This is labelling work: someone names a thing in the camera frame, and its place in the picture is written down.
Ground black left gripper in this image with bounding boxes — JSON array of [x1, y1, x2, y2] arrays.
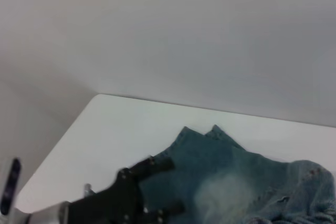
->
[[65, 156, 185, 224]]

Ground blue denim shorts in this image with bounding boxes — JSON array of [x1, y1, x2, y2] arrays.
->
[[139, 124, 336, 224]]

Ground grey cable with metal plug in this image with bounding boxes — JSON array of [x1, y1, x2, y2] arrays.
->
[[83, 183, 95, 198]]

